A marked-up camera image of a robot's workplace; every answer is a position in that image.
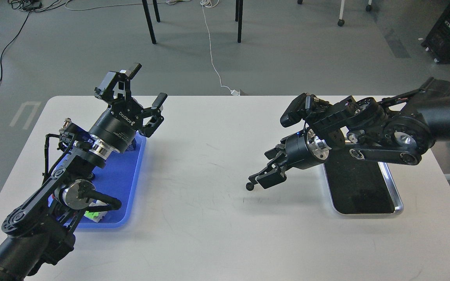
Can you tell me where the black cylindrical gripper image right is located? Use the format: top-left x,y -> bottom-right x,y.
248,133 -> 332,189

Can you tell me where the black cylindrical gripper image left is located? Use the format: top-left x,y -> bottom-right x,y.
89,63 -> 168,153

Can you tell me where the small black gear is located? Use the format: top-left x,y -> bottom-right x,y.
245,182 -> 255,191

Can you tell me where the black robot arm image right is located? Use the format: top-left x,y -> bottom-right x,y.
245,78 -> 450,191

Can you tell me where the blue plastic tray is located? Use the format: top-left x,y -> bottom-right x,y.
47,132 -> 147,229

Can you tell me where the silver metal tray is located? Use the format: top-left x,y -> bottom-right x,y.
324,149 -> 404,217

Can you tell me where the black table leg left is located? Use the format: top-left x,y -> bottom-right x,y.
142,0 -> 161,44

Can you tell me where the black table leg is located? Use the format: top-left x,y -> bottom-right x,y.
235,0 -> 244,43
142,0 -> 161,44

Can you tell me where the black table leg right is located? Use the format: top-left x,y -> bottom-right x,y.
235,0 -> 244,43

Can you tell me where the green white push button switch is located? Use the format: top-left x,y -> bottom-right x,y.
84,200 -> 107,223

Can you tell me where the white cable on floor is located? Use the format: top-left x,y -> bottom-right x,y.
65,0 -> 234,94

